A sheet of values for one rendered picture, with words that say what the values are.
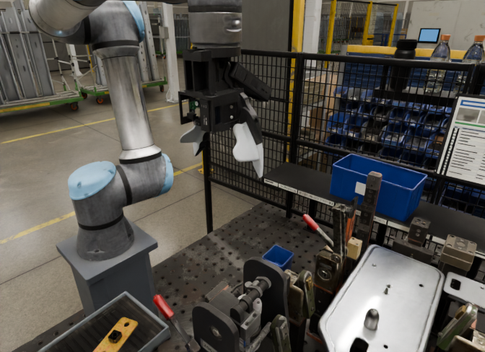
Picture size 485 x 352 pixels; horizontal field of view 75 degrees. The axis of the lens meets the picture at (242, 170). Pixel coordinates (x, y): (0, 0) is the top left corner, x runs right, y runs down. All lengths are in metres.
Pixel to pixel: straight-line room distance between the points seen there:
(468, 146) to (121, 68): 1.14
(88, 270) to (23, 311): 1.69
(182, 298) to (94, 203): 0.62
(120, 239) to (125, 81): 0.42
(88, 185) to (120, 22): 0.40
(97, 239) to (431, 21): 6.92
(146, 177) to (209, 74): 0.48
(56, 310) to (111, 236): 1.62
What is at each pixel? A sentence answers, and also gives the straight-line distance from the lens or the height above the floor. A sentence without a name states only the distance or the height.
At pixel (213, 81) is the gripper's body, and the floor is 1.59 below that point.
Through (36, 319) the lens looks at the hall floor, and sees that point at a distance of 2.51.
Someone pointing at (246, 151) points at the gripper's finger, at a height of 1.49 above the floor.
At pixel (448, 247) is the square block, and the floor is 1.06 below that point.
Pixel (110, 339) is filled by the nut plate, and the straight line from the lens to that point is 0.67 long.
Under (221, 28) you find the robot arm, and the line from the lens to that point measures 0.46.
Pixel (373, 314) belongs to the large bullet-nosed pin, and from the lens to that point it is 0.88.
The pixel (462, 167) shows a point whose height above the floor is 1.20.
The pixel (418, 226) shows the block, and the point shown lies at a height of 1.08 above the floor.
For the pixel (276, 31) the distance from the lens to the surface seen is 2.81.
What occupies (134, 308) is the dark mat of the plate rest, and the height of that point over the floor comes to 1.16.
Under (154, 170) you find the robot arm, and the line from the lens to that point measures 0.89.
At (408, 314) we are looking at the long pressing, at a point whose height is 1.00.
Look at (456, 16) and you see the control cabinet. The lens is 7.19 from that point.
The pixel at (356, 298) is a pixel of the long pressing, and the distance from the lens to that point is 0.96.
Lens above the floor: 1.67
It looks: 25 degrees down
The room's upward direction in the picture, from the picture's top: straight up
